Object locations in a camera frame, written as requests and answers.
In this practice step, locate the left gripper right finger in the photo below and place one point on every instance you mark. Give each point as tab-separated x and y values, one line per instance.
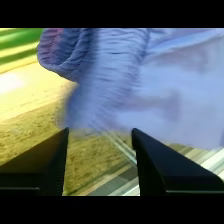
160	166

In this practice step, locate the light purple garment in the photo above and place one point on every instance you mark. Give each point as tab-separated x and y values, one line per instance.
150	86

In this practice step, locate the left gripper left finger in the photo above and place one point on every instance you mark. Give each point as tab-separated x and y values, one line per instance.
46	166

